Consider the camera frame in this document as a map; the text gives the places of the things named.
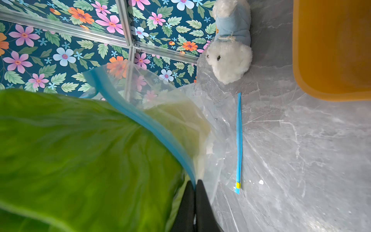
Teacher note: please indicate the yellow plastic tray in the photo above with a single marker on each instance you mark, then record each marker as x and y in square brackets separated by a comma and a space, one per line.
[332, 49]

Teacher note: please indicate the blue zipper strip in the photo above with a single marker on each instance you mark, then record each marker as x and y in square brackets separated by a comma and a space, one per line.
[239, 143]

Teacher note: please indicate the green chinese cabbage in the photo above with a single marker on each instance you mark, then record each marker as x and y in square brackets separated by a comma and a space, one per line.
[79, 165]

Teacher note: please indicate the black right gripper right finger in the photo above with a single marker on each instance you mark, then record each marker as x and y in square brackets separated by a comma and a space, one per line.
[205, 220]

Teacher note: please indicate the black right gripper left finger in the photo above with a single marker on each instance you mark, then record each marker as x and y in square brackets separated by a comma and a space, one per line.
[184, 221]

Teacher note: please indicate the clear zipper bag blue seal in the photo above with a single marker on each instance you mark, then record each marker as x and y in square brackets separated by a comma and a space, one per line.
[198, 129]

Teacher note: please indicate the white plush bunny blue shirt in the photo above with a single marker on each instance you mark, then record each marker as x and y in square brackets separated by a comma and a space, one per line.
[230, 54]

